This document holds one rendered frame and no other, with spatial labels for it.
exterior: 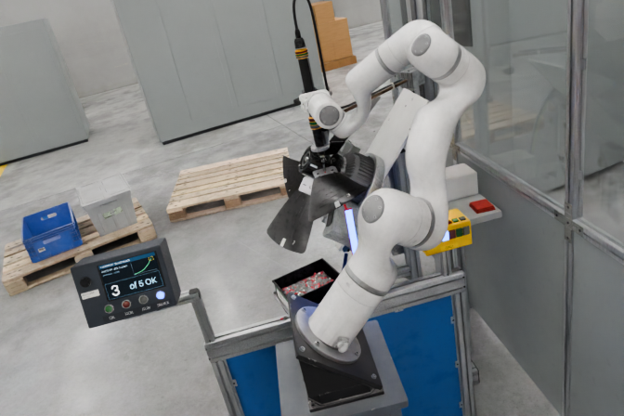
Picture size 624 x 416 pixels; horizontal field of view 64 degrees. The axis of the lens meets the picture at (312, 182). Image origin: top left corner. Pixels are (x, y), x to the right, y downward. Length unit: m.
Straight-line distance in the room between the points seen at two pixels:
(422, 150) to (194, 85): 6.22
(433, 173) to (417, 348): 0.91
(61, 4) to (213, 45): 7.03
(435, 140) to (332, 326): 0.50
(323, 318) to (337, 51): 8.97
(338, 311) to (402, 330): 0.66
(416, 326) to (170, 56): 5.87
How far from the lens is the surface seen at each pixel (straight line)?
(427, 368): 2.02
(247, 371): 1.83
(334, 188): 1.74
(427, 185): 1.20
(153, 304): 1.57
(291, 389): 1.38
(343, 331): 1.24
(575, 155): 1.72
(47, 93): 8.77
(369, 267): 1.17
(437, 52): 1.18
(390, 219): 1.08
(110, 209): 4.55
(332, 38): 9.94
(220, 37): 7.26
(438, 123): 1.18
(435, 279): 1.77
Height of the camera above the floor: 1.90
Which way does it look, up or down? 23 degrees down
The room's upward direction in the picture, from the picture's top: 12 degrees counter-clockwise
